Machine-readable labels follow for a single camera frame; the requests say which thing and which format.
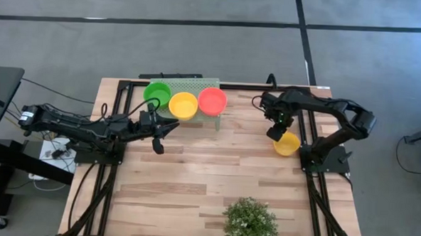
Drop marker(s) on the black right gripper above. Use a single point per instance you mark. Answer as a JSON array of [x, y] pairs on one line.
[[278, 106]]

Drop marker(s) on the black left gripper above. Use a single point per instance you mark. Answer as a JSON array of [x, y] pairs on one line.
[[149, 126]]

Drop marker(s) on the yellow plastic mini bowl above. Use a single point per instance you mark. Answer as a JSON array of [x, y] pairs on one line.
[[183, 106], [289, 146]]

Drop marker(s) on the green plastic mini bowl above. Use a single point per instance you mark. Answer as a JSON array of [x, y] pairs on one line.
[[157, 94]]

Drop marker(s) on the orange plastic mini bowl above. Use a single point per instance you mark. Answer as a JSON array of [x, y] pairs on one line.
[[212, 101]]

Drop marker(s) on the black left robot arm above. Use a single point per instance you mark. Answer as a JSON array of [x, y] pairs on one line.
[[71, 128]]

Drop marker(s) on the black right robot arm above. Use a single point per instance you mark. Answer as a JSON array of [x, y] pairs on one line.
[[339, 107]]

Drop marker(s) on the black rounded gripper attachment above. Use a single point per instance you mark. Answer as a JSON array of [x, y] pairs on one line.
[[158, 146]]

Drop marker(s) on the long black bar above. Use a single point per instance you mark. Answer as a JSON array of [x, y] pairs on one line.
[[169, 76]]

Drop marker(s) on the pale green perforated metal shelf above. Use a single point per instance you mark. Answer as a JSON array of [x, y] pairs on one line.
[[197, 83]]

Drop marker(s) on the artificial green leafy plant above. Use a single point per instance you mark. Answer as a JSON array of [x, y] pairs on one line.
[[250, 223]]

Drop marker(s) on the white power strip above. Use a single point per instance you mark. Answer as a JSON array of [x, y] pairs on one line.
[[67, 165]]

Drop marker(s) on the black desk legs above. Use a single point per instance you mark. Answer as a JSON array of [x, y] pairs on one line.
[[34, 164]]

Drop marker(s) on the dark grey desk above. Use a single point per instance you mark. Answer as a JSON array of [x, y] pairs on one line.
[[2, 87]]

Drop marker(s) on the small black caster wheel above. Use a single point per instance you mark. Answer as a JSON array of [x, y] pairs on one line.
[[1, 223]]

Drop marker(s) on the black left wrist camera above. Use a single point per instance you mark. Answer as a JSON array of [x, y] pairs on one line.
[[152, 112]]

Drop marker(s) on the black aluminium table frame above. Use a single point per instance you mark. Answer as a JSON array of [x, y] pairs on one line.
[[244, 86]]

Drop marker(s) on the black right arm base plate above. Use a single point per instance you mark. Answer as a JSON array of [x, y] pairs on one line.
[[333, 162]]

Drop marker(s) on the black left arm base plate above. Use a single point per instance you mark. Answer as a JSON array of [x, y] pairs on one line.
[[87, 158]]

